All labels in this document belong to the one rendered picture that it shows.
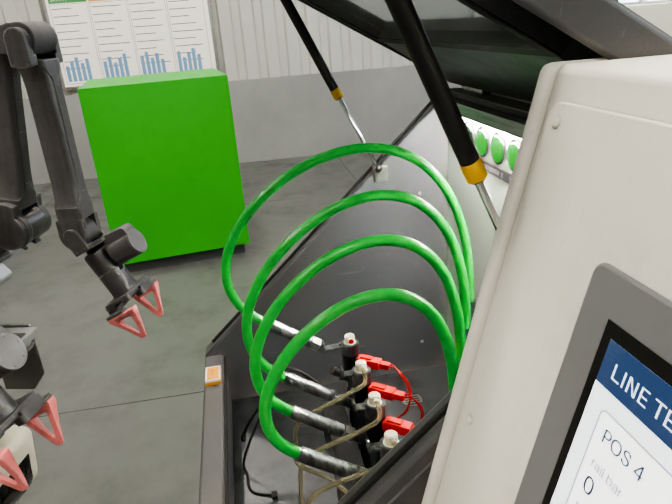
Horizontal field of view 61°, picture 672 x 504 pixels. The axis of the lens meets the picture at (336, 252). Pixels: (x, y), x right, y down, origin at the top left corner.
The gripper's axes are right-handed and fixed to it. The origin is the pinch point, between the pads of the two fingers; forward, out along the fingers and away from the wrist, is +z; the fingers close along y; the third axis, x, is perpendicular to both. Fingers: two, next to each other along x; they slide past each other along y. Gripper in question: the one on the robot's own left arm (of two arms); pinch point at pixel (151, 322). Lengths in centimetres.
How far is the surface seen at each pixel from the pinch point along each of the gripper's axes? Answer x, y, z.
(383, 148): -67, -28, -13
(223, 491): -23, -43, 17
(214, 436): -18.6, -31.4, 14.7
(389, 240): -64, -44, -7
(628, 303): -81, -77, -8
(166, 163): 103, 267, -26
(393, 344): -43, 5, 32
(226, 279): -39, -34, -9
